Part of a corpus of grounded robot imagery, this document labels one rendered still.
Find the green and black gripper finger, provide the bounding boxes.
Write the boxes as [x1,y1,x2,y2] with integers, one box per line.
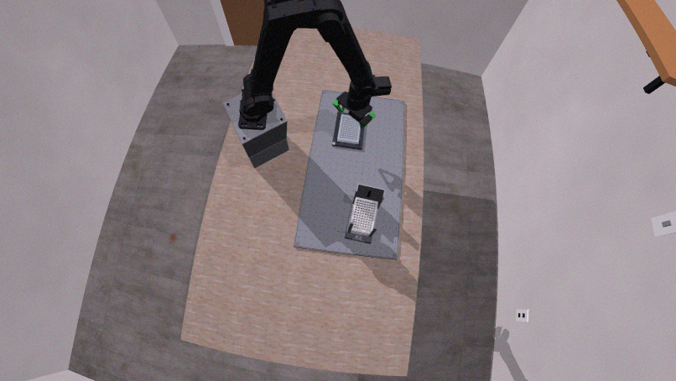
[359,112,376,129]
[333,99,345,113]

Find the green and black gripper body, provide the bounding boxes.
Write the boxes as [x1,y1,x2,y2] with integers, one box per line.
[336,91,372,126]

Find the translucent white well plate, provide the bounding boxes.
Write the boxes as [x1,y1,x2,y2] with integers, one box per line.
[337,114,360,144]

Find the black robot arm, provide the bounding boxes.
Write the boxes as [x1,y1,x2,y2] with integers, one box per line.
[238,0,392,130]

